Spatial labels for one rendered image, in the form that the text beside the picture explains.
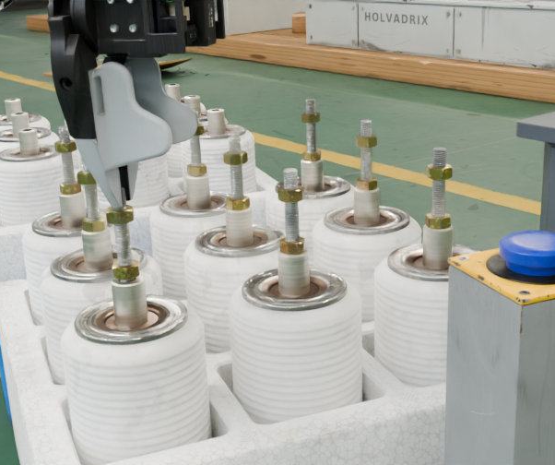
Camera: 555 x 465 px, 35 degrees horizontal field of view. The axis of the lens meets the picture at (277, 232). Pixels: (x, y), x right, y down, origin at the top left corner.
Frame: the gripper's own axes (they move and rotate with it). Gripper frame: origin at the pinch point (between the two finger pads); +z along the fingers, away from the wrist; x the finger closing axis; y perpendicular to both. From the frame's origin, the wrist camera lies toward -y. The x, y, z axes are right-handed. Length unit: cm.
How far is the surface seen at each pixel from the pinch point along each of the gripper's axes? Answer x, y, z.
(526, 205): 113, 25, 35
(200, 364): 0.1, 5.3, 12.5
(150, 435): -4.0, 3.2, 15.6
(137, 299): -0.6, 1.5, 7.7
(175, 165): 62, -22, 16
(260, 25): 335, -94, 24
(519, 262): -3.7, 25.5, 2.4
